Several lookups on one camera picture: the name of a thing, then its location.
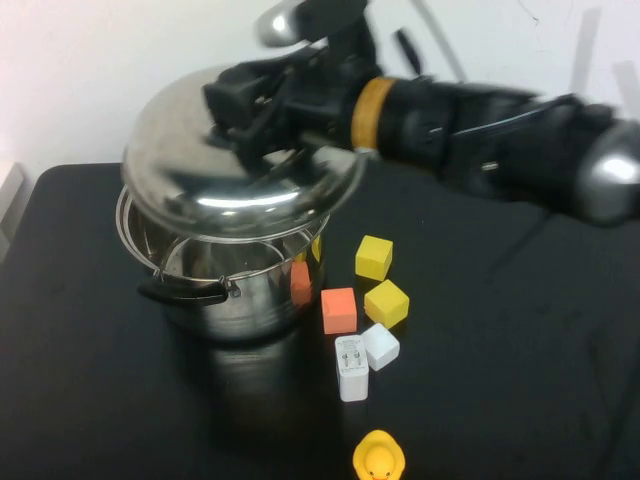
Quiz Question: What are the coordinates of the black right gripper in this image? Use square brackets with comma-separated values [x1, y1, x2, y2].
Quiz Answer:
[202, 47, 372, 174]

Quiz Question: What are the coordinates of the steel lid with black knob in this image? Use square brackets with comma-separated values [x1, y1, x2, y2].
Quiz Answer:
[122, 63, 369, 242]

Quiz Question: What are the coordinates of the stainless steel pot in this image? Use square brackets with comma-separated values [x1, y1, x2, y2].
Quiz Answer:
[115, 188, 330, 345]

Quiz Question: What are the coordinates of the yellow cube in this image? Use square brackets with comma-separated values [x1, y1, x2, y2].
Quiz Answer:
[354, 234, 395, 281]
[363, 279, 411, 330]

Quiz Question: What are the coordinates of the orange cube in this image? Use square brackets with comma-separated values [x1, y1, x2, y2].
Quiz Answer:
[320, 286, 359, 336]

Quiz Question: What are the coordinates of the white cube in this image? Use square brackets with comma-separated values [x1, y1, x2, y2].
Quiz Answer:
[360, 322, 402, 372]

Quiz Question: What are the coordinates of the white plug charger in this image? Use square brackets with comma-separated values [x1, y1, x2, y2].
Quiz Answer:
[333, 334, 372, 404]

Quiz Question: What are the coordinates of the yellow rubber duck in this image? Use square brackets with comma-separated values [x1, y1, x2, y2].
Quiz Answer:
[352, 430, 406, 480]

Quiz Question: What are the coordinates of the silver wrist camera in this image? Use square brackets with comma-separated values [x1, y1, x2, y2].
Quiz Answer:
[253, 0, 314, 49]

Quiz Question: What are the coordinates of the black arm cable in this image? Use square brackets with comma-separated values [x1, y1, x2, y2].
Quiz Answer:
[424, 94, 576, 144]

